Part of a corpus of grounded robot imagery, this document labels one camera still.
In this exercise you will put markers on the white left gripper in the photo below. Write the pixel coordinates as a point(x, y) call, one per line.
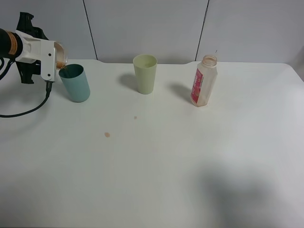
point(28, 62)

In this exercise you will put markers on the clear cup with blue sleeve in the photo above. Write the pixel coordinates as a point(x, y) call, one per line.
point(61, 59)

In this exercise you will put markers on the clear plastic drink bottle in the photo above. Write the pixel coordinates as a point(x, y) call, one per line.
point(204, 80)

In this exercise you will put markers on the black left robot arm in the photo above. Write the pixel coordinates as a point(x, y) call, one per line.
point(11, 47)

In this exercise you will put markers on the teal plastic cup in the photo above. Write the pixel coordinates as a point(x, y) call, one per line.
point(75, 82)

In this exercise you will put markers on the pale yellow plastic cup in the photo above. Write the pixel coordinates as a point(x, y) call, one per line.
point(145, 72)

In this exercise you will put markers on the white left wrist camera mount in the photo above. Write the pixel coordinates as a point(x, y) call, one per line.
point(48, 60)

